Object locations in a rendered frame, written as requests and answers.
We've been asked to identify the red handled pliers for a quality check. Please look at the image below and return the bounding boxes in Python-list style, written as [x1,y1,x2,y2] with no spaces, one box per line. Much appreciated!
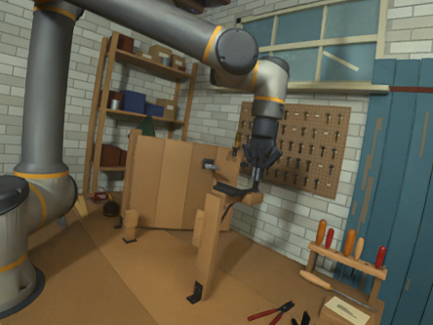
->
[246,300,295,323]

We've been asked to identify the small blue box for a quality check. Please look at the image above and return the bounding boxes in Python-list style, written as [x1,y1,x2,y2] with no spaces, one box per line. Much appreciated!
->
[144,102,166,118]

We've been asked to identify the orange handled chisel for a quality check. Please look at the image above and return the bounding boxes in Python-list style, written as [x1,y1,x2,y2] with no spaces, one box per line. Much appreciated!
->
[339,227,357,278]
[315,219,328,269]

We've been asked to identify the window with cream frame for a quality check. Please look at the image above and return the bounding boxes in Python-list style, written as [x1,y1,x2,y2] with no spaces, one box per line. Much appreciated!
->
[240,0,391,96]

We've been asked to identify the wooden tool rack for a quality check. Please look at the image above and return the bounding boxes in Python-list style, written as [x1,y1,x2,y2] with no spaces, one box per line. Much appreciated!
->
[304,241,389,306]

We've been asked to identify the black cast-iron keeper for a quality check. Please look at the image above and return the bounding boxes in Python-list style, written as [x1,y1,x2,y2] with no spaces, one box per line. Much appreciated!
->
[212,180,260,198]

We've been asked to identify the wooden latch post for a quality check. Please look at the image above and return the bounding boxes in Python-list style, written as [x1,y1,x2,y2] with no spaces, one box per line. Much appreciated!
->
[185,190,264,305]

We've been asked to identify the wooden shelf unit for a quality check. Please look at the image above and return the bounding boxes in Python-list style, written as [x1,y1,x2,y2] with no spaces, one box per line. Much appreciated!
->
[82,30,199,199]

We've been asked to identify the black thumb latch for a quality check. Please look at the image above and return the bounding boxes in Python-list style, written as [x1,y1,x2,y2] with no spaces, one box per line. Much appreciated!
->
[201,157,221,173]

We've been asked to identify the black round base plate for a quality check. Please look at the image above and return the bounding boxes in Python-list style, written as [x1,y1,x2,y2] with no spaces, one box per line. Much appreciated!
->
[0,264,47,321]

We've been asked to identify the red flat tin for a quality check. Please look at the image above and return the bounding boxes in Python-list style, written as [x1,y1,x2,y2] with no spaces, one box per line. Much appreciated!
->
[92,186,111,203]

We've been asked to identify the blue plank door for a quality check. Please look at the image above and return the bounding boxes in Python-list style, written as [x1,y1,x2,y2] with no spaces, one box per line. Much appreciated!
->
[334,57,433,325]

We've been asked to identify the black round can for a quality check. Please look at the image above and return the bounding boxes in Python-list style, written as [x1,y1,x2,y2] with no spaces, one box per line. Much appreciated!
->
[102,198,121,218]

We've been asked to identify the large blue box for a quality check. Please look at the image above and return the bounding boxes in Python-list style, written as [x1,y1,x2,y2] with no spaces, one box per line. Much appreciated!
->
[121,89,147,112]

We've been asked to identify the wooden handled file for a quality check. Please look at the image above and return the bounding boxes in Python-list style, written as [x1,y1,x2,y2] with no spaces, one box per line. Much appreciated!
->
[298,269,377,313]

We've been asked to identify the green cone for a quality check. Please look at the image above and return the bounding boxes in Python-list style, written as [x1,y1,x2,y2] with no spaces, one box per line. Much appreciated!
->
[136,114,157,139]

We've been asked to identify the dark brown box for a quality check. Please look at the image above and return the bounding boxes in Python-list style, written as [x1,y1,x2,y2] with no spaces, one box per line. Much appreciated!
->
[116,33,136,54]

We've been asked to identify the pale wooden handled chisel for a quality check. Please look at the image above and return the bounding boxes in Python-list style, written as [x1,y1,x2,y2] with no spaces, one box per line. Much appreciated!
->
[351,236,366,278]

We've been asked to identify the wooden hinge post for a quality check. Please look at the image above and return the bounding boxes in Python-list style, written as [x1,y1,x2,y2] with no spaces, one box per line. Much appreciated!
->
[120,128,143,216]

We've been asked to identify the dark red box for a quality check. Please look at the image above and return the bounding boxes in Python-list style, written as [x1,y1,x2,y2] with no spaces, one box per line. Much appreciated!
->
[107,90,124,110]

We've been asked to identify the short wooden block post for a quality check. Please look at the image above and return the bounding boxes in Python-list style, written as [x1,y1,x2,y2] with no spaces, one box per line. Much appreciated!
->
[121,208,140,245]

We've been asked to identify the brown pegboard with hooks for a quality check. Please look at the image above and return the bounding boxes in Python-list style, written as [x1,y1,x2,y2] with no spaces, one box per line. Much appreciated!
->
[237,101,353,201]

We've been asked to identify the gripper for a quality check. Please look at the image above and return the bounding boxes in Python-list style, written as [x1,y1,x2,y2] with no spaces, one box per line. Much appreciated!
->
[241,115,284,191]

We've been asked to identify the labelled cardboard box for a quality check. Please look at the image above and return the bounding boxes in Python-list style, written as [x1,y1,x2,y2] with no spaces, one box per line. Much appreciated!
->
[318,295,373,325]

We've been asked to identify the wooden plank door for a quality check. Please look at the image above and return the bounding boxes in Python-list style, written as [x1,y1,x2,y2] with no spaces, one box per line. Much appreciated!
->
[129,135,243,231]

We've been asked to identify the wooden wedge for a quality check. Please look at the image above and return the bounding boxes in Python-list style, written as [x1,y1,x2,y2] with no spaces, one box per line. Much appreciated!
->
[73,193,91,220]

